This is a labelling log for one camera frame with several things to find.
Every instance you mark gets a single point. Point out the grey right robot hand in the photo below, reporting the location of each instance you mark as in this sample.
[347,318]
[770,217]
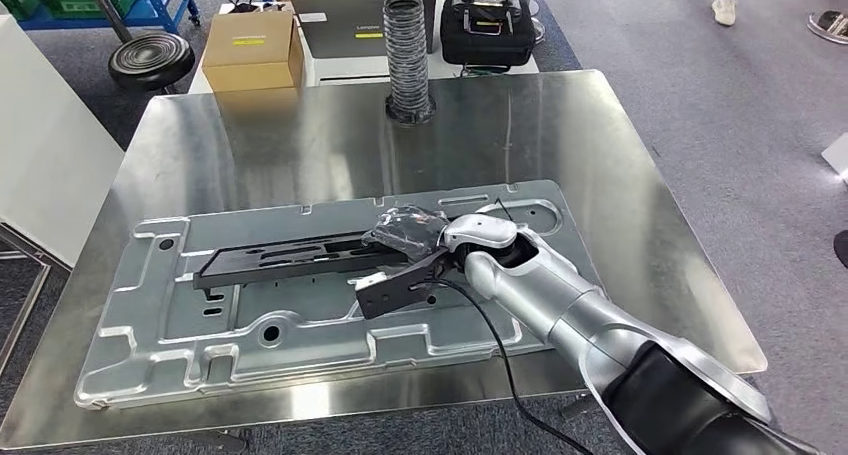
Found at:
[407,233]

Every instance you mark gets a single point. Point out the black plastic frame part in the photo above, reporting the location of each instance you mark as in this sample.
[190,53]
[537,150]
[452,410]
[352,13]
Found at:
[278,263]

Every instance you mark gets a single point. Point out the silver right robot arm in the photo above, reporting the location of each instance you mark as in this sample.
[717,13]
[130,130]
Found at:
[563,300]

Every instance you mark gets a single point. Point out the stainless steel workbench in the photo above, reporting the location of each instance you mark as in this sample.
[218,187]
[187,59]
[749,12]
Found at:
[298,147]

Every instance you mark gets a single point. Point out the white table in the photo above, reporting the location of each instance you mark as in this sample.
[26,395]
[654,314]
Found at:
[344,74]

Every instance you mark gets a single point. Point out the black carry case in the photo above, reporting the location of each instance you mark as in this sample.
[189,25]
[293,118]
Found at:
[487,41]

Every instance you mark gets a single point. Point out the grey laptop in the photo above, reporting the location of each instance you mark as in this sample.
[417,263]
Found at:
[344,31]

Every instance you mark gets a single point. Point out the stamped silver metal plate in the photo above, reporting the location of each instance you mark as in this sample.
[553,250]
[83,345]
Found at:
[199,346]

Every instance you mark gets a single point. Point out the brown cardboard box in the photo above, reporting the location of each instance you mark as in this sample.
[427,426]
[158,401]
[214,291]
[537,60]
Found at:
[248,54]

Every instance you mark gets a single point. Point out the black round stool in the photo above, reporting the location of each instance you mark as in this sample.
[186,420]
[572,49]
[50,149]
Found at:
[151,60]

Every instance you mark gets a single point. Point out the white panel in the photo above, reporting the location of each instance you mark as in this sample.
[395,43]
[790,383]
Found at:
[46,147]

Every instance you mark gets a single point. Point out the person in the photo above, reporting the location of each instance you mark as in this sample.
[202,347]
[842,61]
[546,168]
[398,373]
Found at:
[723,11]

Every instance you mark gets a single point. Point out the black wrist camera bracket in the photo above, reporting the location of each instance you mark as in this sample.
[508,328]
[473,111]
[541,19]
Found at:
[430,266]

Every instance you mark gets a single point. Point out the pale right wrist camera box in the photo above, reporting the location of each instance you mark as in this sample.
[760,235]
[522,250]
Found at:
[384,300]

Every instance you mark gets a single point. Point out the steel tube frame table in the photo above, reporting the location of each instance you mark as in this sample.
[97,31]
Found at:
[26,286]

